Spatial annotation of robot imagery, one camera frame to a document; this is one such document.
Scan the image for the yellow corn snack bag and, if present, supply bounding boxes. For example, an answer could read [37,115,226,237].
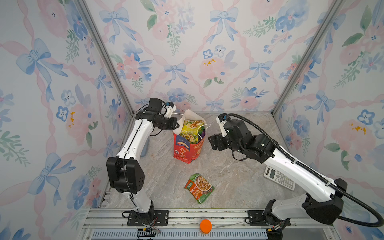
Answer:
[180,120,205,145]

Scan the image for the red paper gift bag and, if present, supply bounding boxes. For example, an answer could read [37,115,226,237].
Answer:
[173,110,211,164]

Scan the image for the purple snack packet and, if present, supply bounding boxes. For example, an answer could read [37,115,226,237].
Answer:
[198,126,206,141]

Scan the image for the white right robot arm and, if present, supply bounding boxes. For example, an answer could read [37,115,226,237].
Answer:
[209,114,344,226]

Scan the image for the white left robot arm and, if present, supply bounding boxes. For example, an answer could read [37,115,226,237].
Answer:
[106,98,180,218]

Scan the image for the white calculator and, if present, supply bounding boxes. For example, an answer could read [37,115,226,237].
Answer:
[264,166,296,191]

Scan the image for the orange green noodle packet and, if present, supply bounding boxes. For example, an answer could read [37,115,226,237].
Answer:
[185,173,215,204]

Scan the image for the orange round button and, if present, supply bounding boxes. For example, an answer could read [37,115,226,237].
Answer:
[200,219,212,234]

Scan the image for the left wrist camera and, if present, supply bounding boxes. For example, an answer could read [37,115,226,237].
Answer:
[165,102,177,119]

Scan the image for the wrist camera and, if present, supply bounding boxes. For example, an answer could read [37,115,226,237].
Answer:
[165,102,177,119]
[216,113,227,138]

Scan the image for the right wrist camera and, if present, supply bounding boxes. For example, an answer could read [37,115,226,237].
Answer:
[216,113,227,138]

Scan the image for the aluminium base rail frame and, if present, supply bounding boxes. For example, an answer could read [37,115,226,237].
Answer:
[78,209,341,240]

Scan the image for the aluminium corner post left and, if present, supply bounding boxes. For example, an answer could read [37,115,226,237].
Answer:
[74,0,134,116]

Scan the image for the aluminium corner post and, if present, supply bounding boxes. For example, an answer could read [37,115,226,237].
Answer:
[271,0,345,117]
[74,0,134,116]

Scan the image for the aluminium corner post right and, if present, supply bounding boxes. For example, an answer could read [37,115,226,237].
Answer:
[271,0,345,117]

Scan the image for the black corrugated cable conduit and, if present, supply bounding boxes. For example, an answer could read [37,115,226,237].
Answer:
[224,112,384,228]

